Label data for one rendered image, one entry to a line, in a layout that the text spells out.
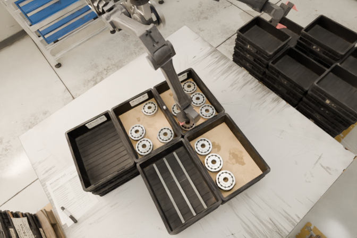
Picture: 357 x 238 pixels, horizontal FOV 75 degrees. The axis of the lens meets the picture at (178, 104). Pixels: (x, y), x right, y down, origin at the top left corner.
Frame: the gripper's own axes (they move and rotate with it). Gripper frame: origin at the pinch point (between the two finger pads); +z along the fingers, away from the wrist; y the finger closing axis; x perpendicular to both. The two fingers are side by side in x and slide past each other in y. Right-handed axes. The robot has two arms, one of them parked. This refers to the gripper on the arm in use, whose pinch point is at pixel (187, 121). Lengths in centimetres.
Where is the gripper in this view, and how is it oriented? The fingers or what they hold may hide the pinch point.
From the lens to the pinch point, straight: 142.9
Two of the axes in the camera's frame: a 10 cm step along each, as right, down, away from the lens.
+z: 0.8, 5.0, 8.6
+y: 9.1, -3.9, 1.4
